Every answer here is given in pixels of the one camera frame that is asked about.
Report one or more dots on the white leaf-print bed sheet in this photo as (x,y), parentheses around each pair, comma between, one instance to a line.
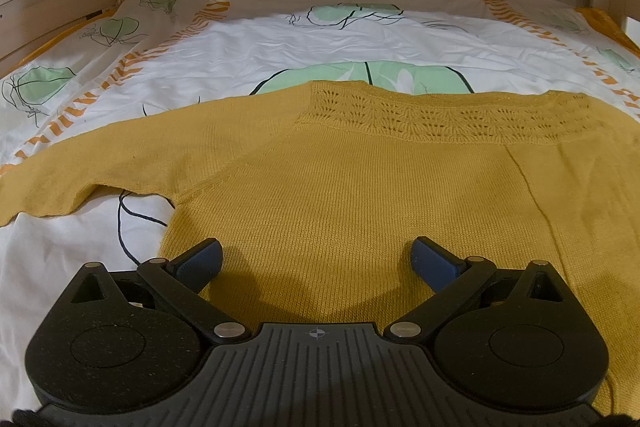
(158,55)

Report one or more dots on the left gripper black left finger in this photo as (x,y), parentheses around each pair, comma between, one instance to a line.
(178,283)

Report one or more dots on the mustard yellow knit sweater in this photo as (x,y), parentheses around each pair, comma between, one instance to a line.
(317,191)

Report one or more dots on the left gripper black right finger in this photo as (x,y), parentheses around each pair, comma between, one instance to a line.
(455,282)

